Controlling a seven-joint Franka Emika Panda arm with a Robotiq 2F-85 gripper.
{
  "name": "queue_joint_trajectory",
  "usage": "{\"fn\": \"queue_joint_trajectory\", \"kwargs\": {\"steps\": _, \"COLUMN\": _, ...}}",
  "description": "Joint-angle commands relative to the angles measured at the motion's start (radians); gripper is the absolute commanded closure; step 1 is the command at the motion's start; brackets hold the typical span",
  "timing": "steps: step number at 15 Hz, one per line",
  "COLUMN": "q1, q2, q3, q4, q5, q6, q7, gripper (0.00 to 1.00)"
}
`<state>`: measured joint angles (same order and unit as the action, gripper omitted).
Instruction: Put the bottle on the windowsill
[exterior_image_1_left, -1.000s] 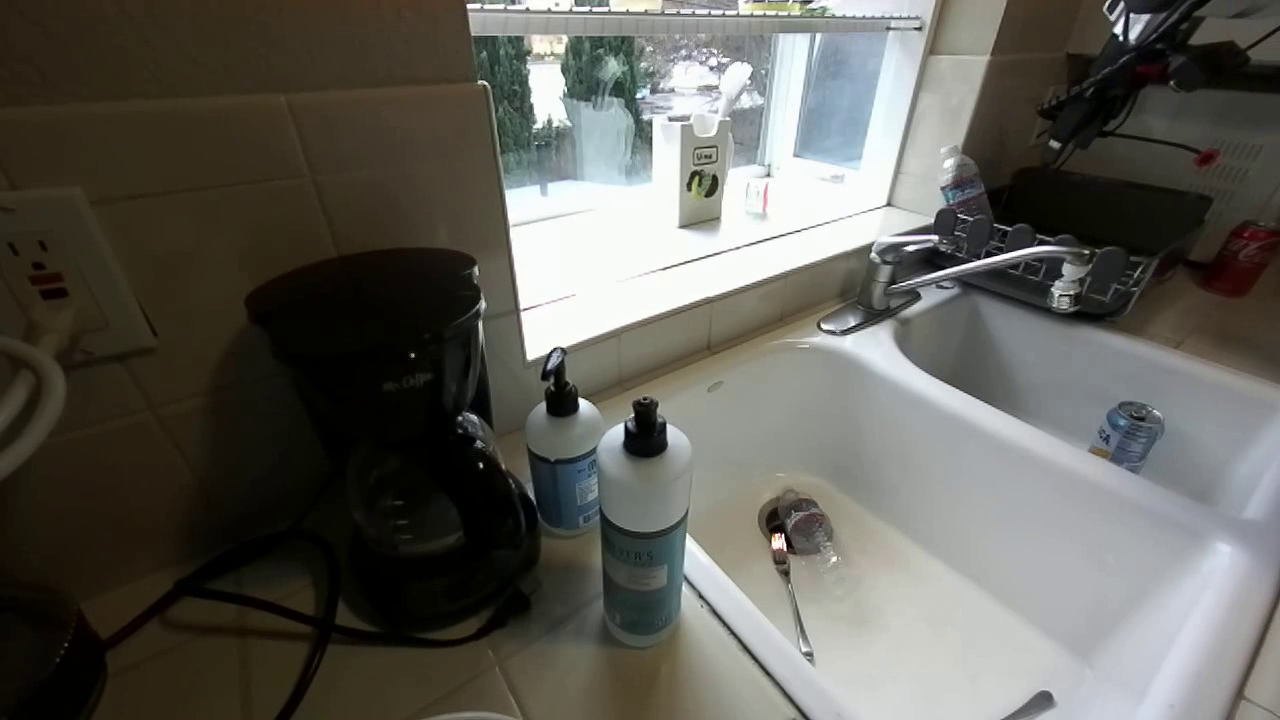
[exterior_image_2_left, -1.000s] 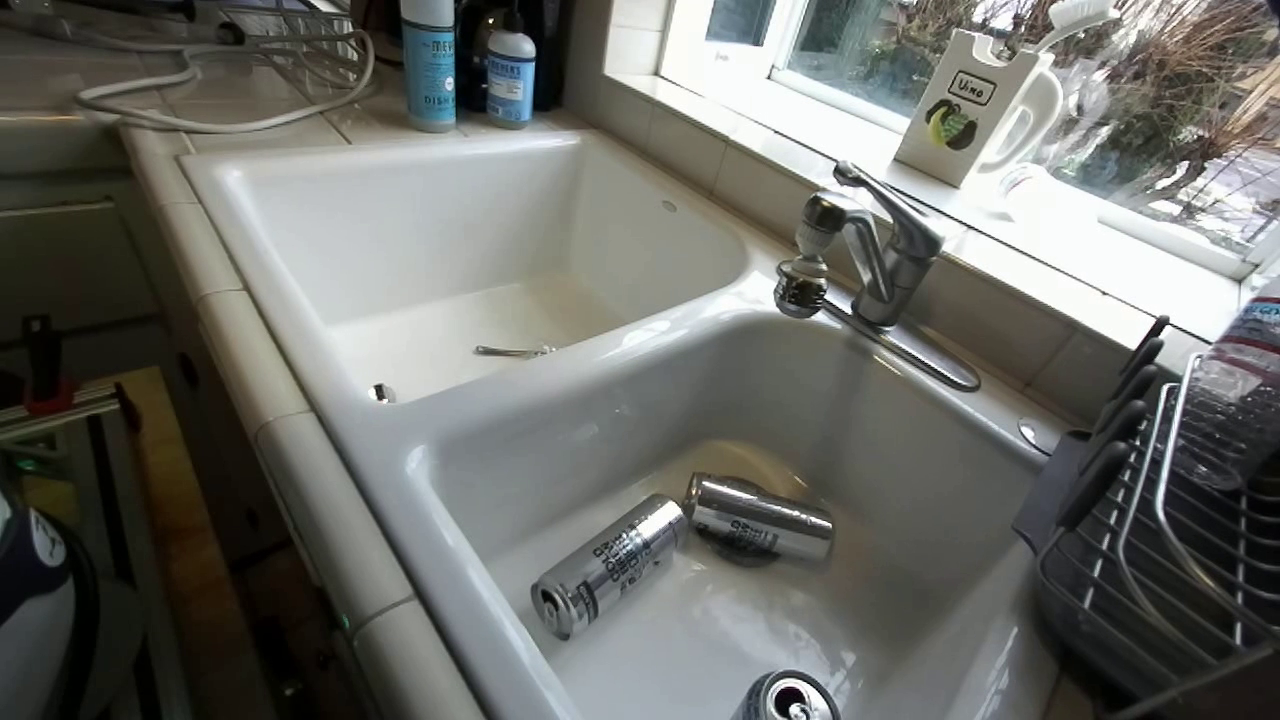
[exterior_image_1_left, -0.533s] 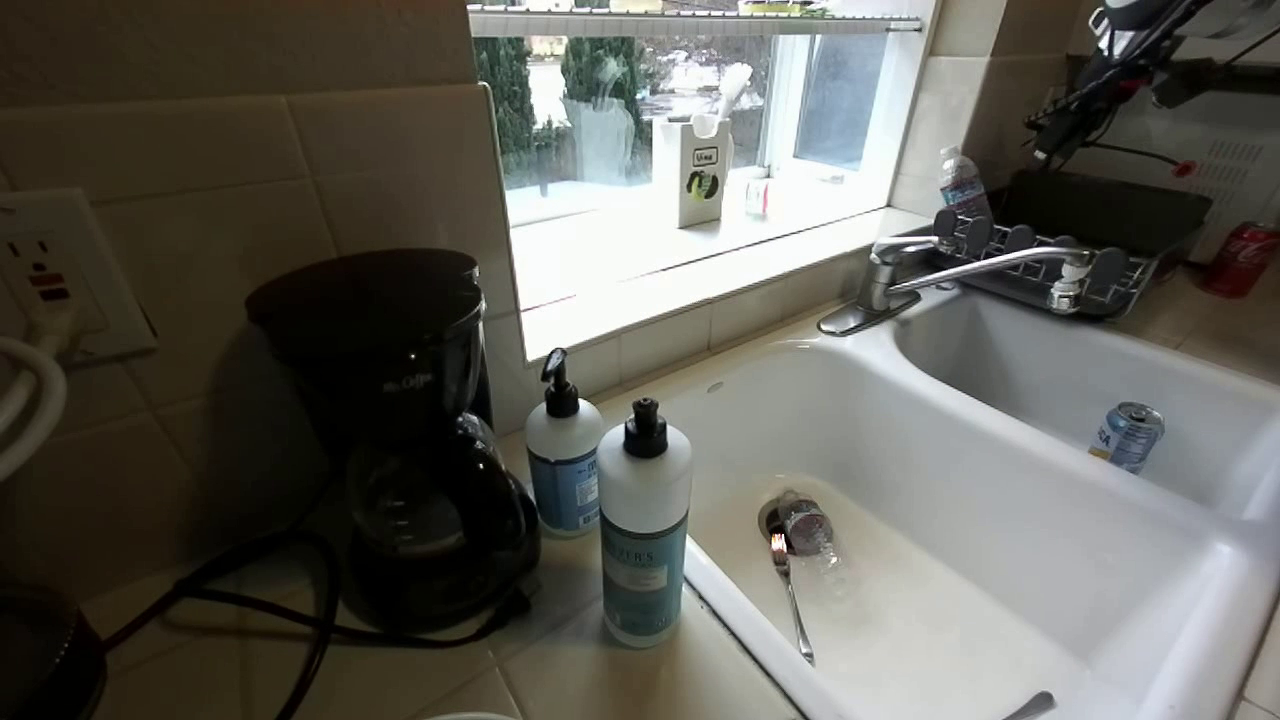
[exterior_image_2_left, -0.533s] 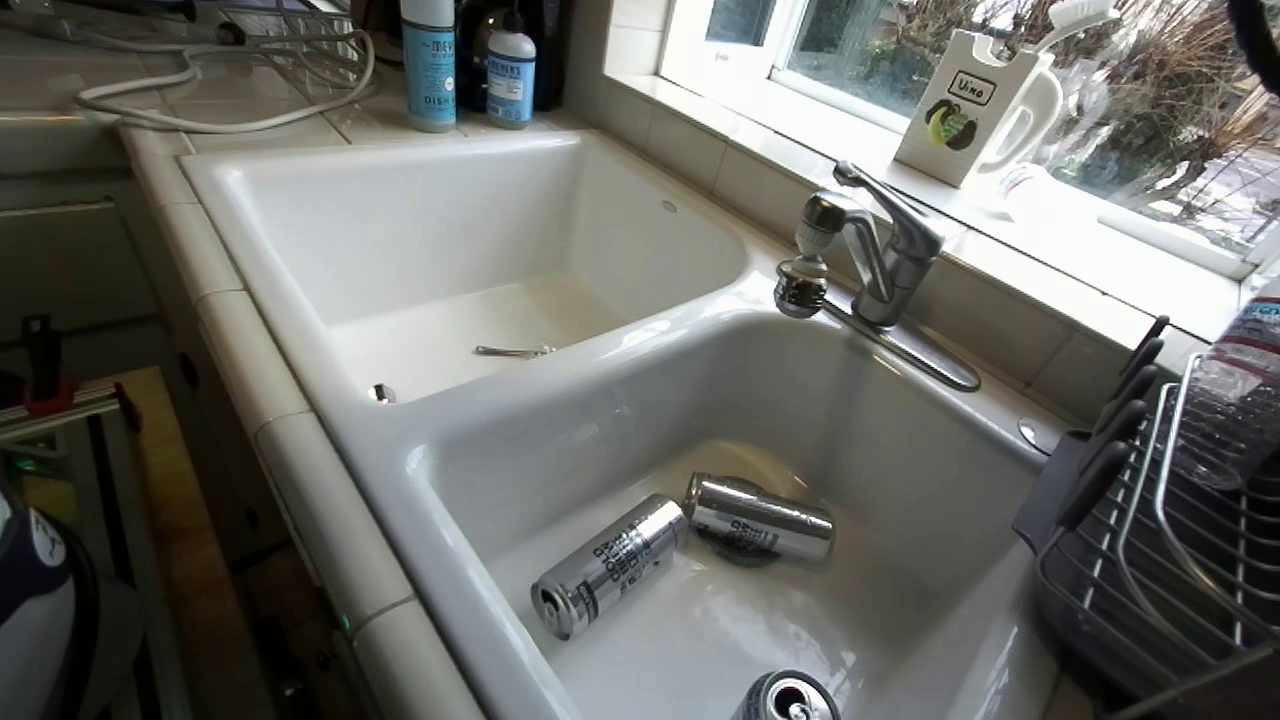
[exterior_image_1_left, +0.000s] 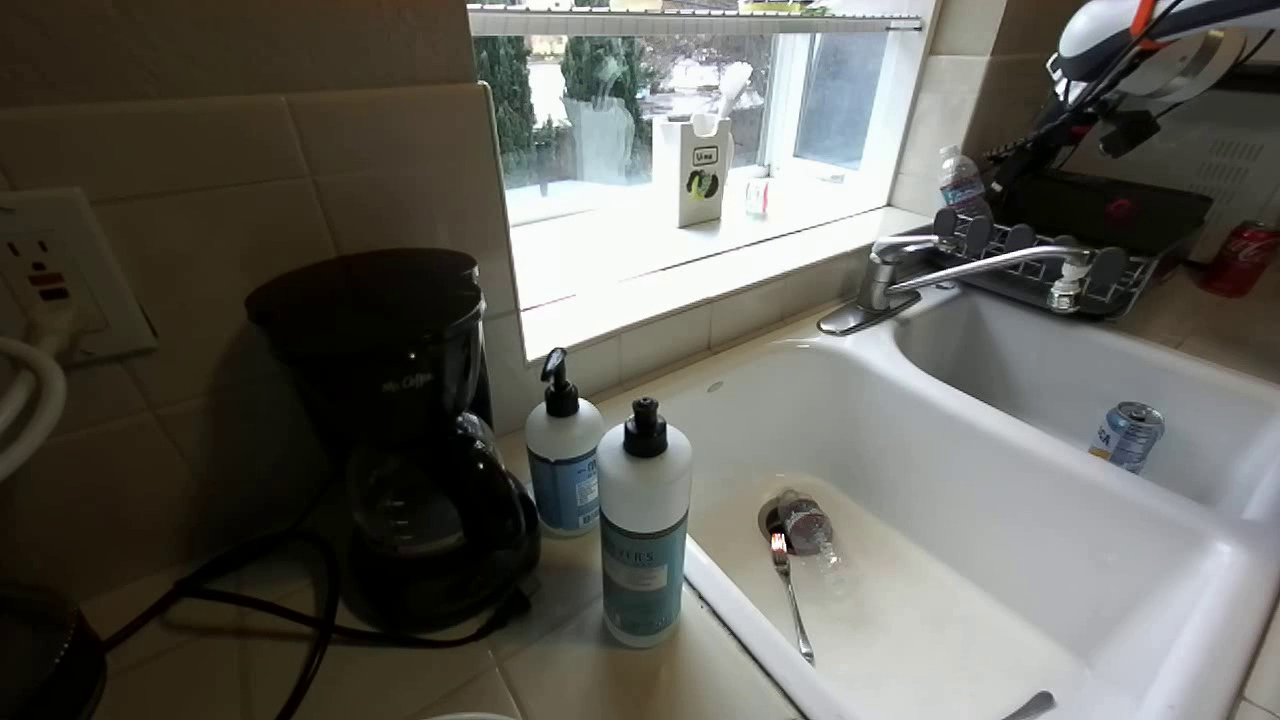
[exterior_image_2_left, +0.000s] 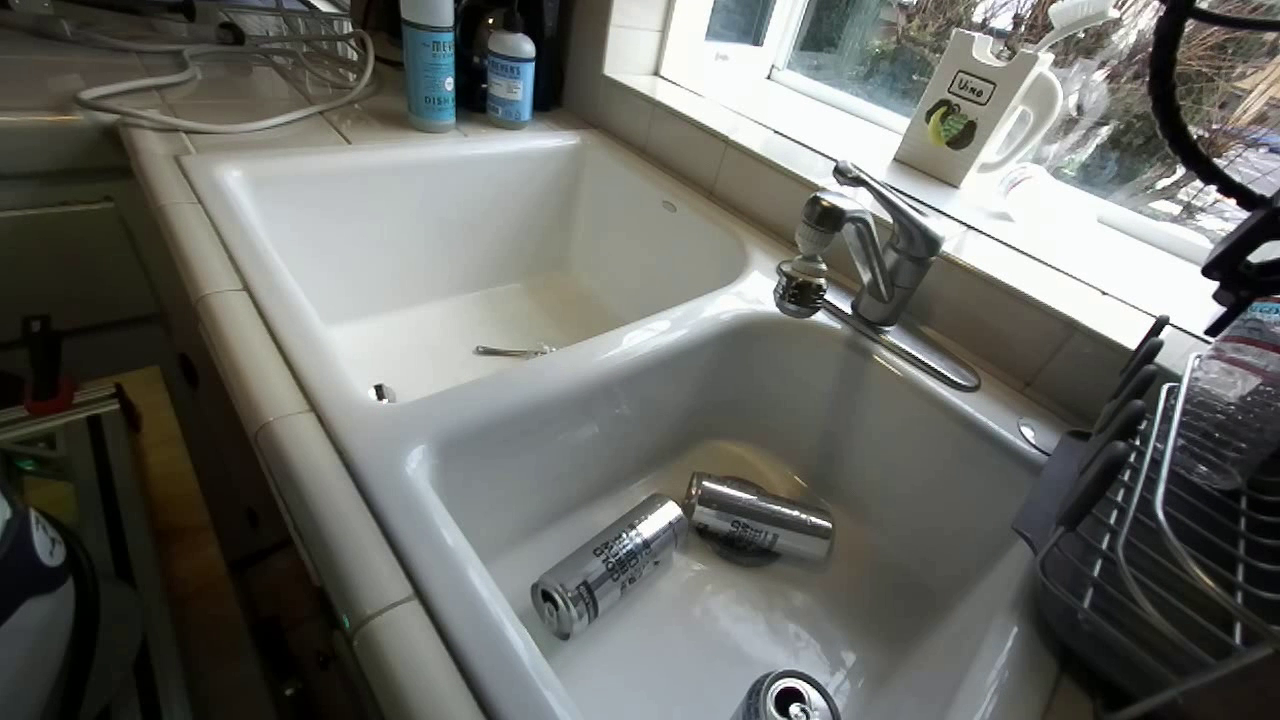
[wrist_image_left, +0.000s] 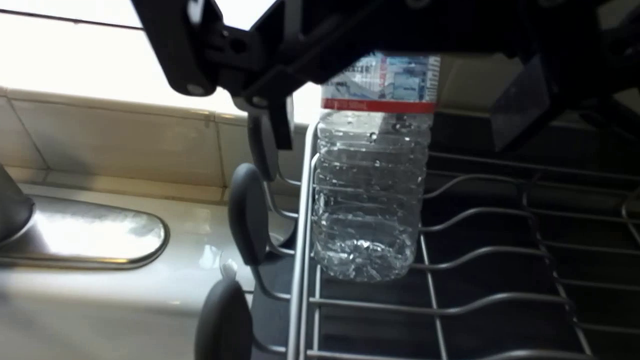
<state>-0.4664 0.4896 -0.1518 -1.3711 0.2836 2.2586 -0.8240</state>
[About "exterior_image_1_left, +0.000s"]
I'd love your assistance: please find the black dish tray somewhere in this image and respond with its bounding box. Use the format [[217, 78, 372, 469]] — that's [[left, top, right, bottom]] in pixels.
[[992, 169, 1218, 265]]

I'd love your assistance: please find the metal spoon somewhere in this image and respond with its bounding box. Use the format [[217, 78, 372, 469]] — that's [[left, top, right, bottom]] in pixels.
[[766, 528, 821, 667]]

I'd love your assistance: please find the grey pegged drying mat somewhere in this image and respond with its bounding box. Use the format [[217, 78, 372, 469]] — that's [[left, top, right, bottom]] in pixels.
[[915, 203, 1159, 323]]

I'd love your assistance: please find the black power cord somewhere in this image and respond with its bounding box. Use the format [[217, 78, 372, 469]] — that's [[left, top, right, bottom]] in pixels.
[[99, 523, 537, 720]]

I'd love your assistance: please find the white wall power outlet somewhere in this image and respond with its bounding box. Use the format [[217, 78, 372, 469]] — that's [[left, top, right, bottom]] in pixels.
[[0, 185, 166, 369]]

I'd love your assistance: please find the blue drink can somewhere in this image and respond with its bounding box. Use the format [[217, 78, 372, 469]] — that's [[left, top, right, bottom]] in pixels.
[[1089, 397, 1170, 474]]

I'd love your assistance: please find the thick white cable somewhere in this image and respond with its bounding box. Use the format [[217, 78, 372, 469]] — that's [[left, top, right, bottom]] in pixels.
[[0, 256, 89, 485]]

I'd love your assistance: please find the white green tissue carton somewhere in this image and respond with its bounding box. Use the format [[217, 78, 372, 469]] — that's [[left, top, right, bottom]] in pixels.
[[648, 56, 759, 231]]

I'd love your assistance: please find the small white soap pump bottle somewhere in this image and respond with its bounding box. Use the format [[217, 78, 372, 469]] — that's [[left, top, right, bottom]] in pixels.
[[522, 345, 609, 538]]

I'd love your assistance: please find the small white object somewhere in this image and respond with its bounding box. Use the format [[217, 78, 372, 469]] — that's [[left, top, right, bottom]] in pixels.
[[1047, 256, 1089, 316]]

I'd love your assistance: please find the black round appliance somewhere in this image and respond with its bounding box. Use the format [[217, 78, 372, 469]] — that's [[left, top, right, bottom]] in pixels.
[[0, 580, 111, 720]]

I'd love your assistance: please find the clear plastic water bottle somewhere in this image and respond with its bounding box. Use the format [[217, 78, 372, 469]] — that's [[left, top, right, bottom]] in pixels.
[[936, 146, 998, 226]]

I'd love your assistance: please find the white window frame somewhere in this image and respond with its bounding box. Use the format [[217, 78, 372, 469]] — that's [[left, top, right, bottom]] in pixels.
[[466, 0, 942, 365]]

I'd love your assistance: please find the chrome sink faucet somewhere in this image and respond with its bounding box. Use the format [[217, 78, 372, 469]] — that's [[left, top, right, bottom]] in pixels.
[[813, 231, 1091, 339]]

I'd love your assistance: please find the metal sink drain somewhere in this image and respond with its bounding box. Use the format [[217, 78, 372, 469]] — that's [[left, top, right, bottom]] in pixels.
[[758, 488, 844, 564]]

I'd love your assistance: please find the white double kitchen sink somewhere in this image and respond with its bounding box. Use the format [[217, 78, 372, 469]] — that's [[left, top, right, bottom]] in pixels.
[[672, 285, 1280, 720]]

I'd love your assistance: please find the large white soap pump bottle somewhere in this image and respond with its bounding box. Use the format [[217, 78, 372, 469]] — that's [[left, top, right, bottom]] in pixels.
[[595, 391, 697, 652]]

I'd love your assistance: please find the small red white container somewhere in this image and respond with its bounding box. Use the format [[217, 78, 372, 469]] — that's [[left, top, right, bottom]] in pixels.
[[740, 159, 780, 222]]

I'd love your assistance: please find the black drip coffee maker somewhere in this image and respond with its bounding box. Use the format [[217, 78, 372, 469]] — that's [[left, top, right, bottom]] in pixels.
[[245, 242, 543, 638]]

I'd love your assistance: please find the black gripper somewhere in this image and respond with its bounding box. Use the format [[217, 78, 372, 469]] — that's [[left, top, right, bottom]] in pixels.
[[981, 78, 1170, 201]]

